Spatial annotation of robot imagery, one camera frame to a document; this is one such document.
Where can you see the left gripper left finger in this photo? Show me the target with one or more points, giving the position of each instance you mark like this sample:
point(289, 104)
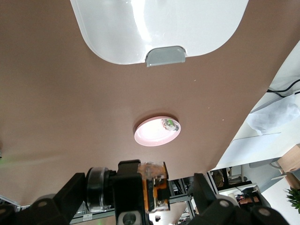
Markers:
point(51, 211)

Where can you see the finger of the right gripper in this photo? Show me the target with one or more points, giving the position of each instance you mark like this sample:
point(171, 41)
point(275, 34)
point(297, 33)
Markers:
point(129, 197)

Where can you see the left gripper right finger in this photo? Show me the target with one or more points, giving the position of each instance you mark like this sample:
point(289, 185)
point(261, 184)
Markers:
point(225, 213)

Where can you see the orange push-button switch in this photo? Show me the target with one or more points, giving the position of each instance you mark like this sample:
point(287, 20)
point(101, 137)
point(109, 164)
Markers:
point(150, 194)

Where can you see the pink round plate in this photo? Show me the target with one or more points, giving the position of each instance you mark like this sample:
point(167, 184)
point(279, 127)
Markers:
point(150, 138)

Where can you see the white desk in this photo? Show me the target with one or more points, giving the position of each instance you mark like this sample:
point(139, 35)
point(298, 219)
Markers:
point(253, 150)

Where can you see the green potted plant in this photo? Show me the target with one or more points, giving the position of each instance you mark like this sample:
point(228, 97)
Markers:
point(294, 198)

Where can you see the brown cardboard box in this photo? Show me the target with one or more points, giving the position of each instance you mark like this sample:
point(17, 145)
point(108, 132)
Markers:
point(290, 159)

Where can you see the translucent plastic bag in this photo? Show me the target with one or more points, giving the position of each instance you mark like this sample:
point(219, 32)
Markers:
point(272, 117)

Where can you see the brown table mat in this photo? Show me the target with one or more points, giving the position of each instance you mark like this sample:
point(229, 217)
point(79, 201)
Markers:
point(58, 93)

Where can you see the grey box latch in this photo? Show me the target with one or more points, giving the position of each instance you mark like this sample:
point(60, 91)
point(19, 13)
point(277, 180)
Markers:
point(165, 56)

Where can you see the white lidded storage box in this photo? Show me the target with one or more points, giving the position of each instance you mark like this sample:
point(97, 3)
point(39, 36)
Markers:
point(187, 23)

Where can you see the green push-button switch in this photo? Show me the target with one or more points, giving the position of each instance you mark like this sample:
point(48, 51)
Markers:
point(170, 124)

